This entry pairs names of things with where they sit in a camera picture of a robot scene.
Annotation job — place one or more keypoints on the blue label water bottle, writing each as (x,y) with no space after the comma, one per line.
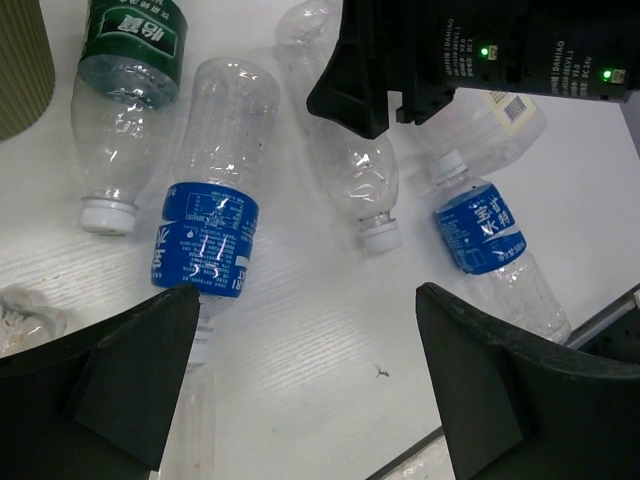
(486,243)

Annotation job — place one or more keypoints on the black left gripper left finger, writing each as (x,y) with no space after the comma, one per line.
(98,403)

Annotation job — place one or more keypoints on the clear slim unlabelled bottle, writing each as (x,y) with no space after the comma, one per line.
(359,177)

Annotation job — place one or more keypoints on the blue label crushed bottle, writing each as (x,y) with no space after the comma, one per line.
(210,212)

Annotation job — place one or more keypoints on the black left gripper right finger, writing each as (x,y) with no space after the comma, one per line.
(516,406)

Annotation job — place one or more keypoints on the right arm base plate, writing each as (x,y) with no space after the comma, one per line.
(612,333)

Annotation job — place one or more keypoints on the white label square bottle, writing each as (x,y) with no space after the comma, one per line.
(493,129)

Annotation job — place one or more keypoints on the red cap crushed bottle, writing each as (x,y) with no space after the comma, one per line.
(25,324)

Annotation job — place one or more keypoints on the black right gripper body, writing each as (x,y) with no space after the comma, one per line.
(583,50)

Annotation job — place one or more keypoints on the green label plastic bottle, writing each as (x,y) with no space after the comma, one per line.
(123,105)

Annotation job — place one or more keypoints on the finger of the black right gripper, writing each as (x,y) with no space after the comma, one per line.
(352,90)

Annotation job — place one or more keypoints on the olive green mesh bin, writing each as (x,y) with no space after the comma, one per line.
(27,67)

